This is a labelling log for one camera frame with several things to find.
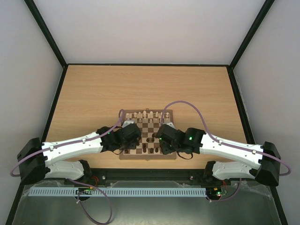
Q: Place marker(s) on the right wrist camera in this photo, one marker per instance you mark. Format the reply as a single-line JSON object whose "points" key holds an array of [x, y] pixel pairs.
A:
{"points": [[169, 124]]}

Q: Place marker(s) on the black king piece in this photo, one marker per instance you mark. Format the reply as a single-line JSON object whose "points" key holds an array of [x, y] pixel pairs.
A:
{"points": [[144, 148]]}

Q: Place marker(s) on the wooden chess board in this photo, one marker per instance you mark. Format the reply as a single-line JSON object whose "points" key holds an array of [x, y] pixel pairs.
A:
{"points": [[148, 127]]}

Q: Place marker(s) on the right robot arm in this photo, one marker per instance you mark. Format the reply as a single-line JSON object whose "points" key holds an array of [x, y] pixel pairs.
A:
{"points": [[247, 161]]}

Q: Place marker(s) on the black aluminium frame rail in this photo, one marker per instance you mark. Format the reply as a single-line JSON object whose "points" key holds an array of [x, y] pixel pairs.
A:
{"points": [[150, 174]]}

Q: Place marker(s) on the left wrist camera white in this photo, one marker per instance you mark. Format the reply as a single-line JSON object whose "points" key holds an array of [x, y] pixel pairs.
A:
{"points": [[128, 122]]}

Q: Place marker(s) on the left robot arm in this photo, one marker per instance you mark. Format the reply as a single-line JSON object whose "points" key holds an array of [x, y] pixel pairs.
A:
{"points": [[39, 160]]}

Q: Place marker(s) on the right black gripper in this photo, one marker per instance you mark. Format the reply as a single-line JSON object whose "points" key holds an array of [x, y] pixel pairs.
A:
{"points": [[165, 149]]}

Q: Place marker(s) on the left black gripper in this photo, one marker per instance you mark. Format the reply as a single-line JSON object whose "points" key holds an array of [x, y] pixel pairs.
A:
{"points": [[132, 146]]}

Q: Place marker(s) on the light blue cable duct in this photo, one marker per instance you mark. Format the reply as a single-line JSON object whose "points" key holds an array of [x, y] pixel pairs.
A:
{"points": [[117, 192]]}

